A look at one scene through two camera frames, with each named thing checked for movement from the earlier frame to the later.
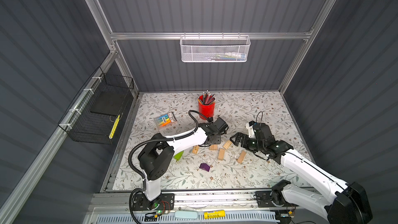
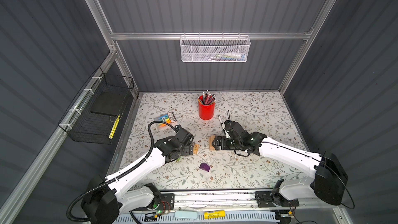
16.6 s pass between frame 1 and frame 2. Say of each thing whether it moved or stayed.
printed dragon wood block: stayed
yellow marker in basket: stayed
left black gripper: moved
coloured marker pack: stayed
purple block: stayed
